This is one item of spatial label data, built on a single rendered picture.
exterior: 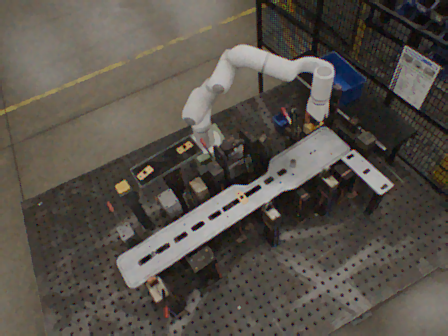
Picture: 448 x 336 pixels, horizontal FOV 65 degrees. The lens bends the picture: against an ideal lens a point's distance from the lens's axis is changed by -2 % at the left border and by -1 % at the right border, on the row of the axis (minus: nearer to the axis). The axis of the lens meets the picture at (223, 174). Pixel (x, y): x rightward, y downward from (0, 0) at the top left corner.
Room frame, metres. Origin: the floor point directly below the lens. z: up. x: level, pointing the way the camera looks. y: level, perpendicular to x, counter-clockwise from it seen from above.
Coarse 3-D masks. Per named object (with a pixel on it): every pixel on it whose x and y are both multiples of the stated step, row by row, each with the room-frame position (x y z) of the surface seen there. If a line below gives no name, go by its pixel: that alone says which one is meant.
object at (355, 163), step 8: (352, 152) 1.05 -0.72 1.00; (344, 160) 1.01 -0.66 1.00; (352, 160) 1.00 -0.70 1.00; (360, 160) 0.99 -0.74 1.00; (352, 168) 0.95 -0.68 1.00; (360, 168) 0.94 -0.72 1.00; (360, 176) 0.90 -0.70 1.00; (368, 176) 0.89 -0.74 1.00; (376, 176) 0.88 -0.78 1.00; (384, 176) 0.87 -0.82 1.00; (368, 184) 0.84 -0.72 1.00; (376, 184) 0.83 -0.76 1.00; (392, 184) 0.81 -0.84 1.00; (376, 192) 0.79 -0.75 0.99; (384, 192) 0.78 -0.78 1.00
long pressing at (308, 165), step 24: (312, 144) 1.16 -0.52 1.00; (336, 144) 1.13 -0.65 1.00; (288, 168) 1.03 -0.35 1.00; (312, 168) 1.00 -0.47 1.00; (264, 192) 0.91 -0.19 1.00; (192, 216) 0.85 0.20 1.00; (240, 216) 0.80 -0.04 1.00; (144, 240) 0.77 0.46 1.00; (168, 240) 0.75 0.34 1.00; (192, 240) 0.72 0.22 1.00; (120, 264) 0.67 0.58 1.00; (144, 264) 0.65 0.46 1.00; (168, 264) 0.62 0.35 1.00
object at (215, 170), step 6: (210, 162) 1.12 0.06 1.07; (216, 162) 1.11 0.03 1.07; (210, 168) 1.07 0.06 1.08; (216, 168) 1.07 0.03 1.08; (222, 168) 1.06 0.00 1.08; (210, 174) 1.06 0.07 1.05; (216, 174) 1.03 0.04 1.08; (222, 174) 1.04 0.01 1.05; (210, 180) 1.07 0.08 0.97; (216, 180) 1.03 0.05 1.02; (222, 180) 1.04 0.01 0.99; (216, 186) 1.02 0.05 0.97; (222, 186) 1.05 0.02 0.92; (216, 192) 1.05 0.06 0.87
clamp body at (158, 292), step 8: (160, 280) 0.53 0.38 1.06; (152, 288) 0.50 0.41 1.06; (160, 288) 0.50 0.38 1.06; (168, 288) 0.52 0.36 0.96; (152, 296) 0.47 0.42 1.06; (160, 296) 0.46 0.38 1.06; (168, 296) 0.46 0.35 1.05; (176, 296) 0.53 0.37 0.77; (160, 304) 0.44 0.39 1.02; (168, 304) 0.45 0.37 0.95; (176, 304) 0.47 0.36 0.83; (176, 312) 0.45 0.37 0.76; (184, 312) 0.46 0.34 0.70
